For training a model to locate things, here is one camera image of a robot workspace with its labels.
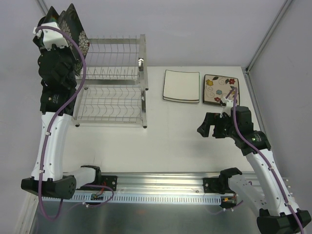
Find aluminium frame rail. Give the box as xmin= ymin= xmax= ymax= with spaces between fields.
xmin=29 ymin=170 xmax=293 ymax=197

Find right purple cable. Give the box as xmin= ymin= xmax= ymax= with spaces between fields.
xmin=204 ymin=86 xmax=305 ymax=234

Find dark square teal-centre plate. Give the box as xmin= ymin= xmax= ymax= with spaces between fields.
xmin=33 ymin=6 xmax=59 ymax=50

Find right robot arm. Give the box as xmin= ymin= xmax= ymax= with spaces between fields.
xmin=197 ymin=106 xmax=312 ymax=234

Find white slotted cable duct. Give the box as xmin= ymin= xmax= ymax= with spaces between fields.
xmin=39 ymin=194 xmax=222 ymax=205

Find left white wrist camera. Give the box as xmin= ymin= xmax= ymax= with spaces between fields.
xmin=33 ymin=27 xmax=69 ymax=51

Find round silver-rimmed cream plate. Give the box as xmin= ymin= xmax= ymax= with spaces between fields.
xmin=37 ymin=16 xmax=46 ymax=27

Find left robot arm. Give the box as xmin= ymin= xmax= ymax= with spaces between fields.
xmin=21 ymin=46 xmax=102 ymax=199

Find cream floral square plate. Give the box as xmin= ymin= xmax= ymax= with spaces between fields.
xmin=203 ymin=74 xmax=240 ymax=105

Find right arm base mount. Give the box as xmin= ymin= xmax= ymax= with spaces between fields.
xmin=202 ymin=177 xmax=228 ymax=194

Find stainless steel dish rack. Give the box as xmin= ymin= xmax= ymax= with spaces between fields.
xmin=74 ymin=34 xmax=149 ymax=128

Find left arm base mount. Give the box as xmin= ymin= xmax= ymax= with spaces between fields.
xmin=101 ymin=175 xmax=118 ymax=191

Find black chrysanthemum square plate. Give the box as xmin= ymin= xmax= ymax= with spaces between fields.
xmin=57 ymin=11 xmax=71 ymax=36

